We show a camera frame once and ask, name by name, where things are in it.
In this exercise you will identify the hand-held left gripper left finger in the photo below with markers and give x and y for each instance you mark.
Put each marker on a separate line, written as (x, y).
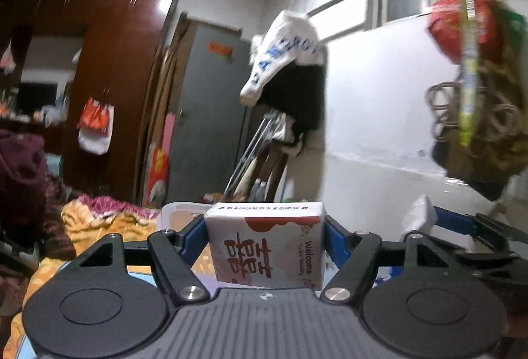
(194, 243)

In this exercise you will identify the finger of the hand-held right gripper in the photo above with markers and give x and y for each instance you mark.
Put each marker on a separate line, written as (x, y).
(453, 220)
(495, 268)

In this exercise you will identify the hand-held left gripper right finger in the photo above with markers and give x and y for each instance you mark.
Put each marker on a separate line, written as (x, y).
(336, 243)

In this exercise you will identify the clear plastic storage bin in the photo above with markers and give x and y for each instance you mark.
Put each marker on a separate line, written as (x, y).
(177, 214)

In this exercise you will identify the white tissue packet red print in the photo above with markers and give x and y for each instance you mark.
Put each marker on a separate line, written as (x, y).
(268, 243)

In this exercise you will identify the dark camouflage bag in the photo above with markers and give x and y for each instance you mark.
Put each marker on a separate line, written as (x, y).
(486, 165)

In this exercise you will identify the red printed bag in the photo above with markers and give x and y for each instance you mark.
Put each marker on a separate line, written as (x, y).
(159, 177)

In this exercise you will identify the orange patterned blanket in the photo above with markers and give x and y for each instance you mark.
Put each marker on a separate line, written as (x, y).
(103, 222)

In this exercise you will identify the metal crutches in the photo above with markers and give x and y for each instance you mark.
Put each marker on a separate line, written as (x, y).
(247, 161)

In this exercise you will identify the pink foam board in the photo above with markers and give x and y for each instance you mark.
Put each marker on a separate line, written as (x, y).
(169, 132)

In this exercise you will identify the yellow-green pole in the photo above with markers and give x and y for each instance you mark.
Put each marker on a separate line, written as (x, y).
(466, 94)

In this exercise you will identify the grey door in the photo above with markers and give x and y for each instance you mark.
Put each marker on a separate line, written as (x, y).
(206, 115)

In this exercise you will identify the black garment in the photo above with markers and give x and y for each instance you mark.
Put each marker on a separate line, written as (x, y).
(297, 99)

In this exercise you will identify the orange and white plastic bag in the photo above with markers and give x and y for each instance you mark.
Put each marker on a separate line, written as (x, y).
(95, 115)

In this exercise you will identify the leaning cardboard sheets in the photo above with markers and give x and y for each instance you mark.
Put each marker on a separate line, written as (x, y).
(165, 66)

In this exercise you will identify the brown wooden wardrobe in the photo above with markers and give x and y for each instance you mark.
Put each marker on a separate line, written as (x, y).
(119, 74)

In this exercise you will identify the maroon cloth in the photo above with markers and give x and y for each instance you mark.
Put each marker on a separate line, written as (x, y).
(20, 177)

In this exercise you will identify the red plastic bag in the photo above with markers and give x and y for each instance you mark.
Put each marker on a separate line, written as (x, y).
(445, 28)

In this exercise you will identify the orange door sign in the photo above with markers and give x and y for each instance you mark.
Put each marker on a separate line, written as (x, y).
(220, 50)

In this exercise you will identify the white printed garment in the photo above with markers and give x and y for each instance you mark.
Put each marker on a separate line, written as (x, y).
(284, 45)

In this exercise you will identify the black television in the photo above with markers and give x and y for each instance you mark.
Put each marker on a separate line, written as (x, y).
(37, 97)

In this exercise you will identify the small white hanging bag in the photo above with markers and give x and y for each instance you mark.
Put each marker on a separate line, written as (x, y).
(7, 59)

